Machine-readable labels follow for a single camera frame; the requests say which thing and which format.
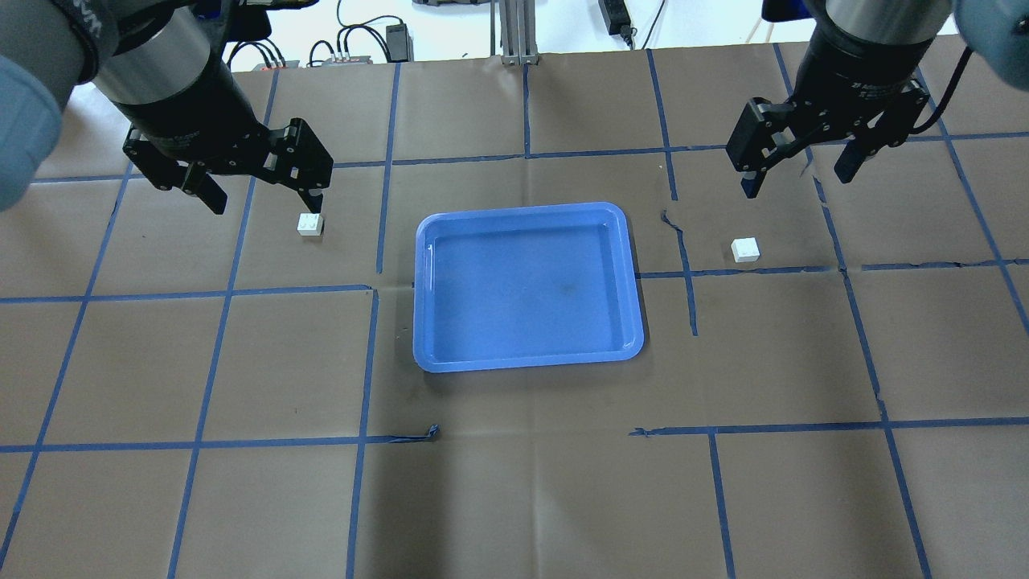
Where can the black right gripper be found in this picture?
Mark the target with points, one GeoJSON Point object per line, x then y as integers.
{"type": "Point", "coordinates": [854, 74]}

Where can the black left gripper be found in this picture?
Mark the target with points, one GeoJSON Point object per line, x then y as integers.
{"type": "Point", "coordinates": [189, 103]}

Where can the white block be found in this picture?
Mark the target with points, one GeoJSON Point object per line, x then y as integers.
{"type": "Point", "coordinates": [745, 250]}
{"type": "Point", "coordinates": [310, 224]}

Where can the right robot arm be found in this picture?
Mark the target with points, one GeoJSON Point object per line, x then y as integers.
{"type": "Point", "coordinates": [995, 30]}

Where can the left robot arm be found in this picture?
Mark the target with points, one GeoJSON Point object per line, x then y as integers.
{"type": "Point", "coordinates": [160, 64]}

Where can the blue plastic tray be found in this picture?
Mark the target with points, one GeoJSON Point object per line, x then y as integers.
{"type": "Point", "coordinates": [525, 287]}

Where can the black power adapter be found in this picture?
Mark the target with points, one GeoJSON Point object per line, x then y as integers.
{"type": "Point", "coordinates": [399, 43]}

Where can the brown paper table cover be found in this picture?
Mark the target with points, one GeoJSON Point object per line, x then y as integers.
{"type": "Point", "coordinates": [187, 395]}

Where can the aluminium frame post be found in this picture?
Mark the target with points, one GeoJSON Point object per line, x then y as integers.
{"type": "Point", "coordinates": [518, 32]}

